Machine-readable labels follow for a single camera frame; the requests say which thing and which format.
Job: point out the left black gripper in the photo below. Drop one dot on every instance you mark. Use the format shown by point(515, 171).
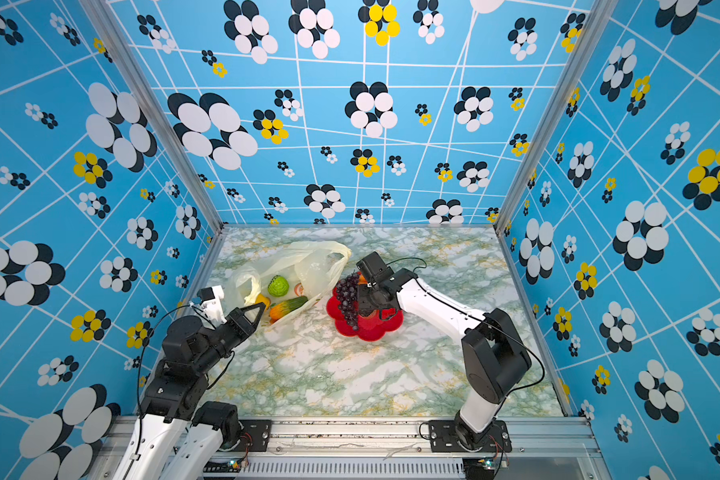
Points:
point(240, 324)

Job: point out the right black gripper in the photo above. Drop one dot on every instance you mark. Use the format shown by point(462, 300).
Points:
point(363, 302)

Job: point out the green cucumber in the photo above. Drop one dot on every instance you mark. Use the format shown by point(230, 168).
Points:
point(281, 309)

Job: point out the green bumpy fruit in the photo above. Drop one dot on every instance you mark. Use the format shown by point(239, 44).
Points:
point(278, 286)

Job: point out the yellowish plastic bag orange print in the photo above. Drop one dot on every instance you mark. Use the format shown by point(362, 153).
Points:
point(313, 268)

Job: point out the dark purple grapes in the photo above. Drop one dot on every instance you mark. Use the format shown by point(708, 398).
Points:
point(346, 292)

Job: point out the red flower-shaped plate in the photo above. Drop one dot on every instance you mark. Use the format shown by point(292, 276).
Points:
point(370, 329)

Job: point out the yellow bell pepper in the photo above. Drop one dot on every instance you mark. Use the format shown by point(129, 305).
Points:
point(264, 300)

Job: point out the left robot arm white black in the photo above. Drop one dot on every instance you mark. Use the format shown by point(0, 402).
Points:
point(175, 435)

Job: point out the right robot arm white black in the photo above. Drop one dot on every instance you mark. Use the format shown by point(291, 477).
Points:
point(495, 357)

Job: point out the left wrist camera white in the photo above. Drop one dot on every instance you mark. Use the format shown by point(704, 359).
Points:
point(210, 307)

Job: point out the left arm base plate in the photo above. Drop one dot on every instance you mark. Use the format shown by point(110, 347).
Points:
point(248, 435)

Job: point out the aluminium front rail frame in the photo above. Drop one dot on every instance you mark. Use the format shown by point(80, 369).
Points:
point(391, 448)

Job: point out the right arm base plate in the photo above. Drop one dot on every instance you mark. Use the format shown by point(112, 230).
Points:
point(451, 436)

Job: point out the right corner aluminium post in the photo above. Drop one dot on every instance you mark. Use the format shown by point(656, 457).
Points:
point(596, 22)

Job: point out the corner aluminium post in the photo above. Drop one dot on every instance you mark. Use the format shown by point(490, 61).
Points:
point(596, 22)
point(103, 22)

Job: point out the left corner aluminium post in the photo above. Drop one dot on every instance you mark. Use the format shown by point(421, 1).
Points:
point(103, 22)

